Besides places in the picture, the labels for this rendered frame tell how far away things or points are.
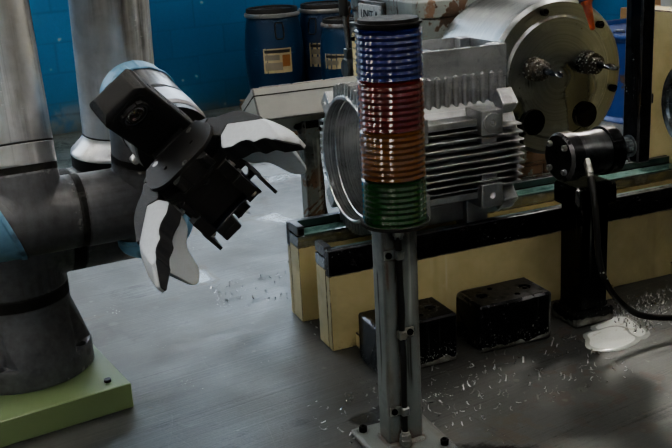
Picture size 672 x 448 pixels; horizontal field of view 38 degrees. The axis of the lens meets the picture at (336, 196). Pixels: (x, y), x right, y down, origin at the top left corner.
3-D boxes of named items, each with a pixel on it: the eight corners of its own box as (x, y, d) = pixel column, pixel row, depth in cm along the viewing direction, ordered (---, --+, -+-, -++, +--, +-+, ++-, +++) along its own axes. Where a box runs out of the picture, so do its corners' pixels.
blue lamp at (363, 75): (404, 70, 91) (403, 21, 90) (435, 78, 85) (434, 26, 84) (345, 77, 89) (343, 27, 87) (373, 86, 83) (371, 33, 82)
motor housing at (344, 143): (452, 191, 139) (449, 58, 134) (527, 227, 122) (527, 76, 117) (321, 214, 132) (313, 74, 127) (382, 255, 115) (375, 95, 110)
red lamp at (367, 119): (406, 117, 92) (404, 70, 91) (437, 128, 87) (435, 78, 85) (348, 125, 90) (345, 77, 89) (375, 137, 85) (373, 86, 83)
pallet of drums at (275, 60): (391, 95, 725) (387, -7, 705) (450, 111, 656) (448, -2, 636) (240, 116, 675) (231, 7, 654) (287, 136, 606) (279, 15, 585)
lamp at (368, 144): (407, 164, 93) (406, 117, 92) (438, 177, 88) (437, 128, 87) (350, 173, 91) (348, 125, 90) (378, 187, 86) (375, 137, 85)
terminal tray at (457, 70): (465, 89, 131) (464, 35, 129) (508, 101, 122) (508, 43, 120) (384, 99, 127) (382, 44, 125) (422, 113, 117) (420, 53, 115)
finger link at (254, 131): (350, 152, 77) (269, 168, 83) (305, 105, 74) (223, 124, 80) (338, 184, 76) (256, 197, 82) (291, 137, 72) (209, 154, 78)
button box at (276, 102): (355, 123, 147) (347, 90, 148) (371, 106, 141) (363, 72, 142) (247, 138, 141) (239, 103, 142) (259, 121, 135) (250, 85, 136)
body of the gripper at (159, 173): (283, 191, 83) (236, 143, 93) (216, 128, 78) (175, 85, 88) (220, 256, 83) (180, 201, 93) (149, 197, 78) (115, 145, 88)
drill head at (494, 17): (512, 112, 193) (511, -17, 186) (635, 148, 160) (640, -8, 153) (398, 128, 184) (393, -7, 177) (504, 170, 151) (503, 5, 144)
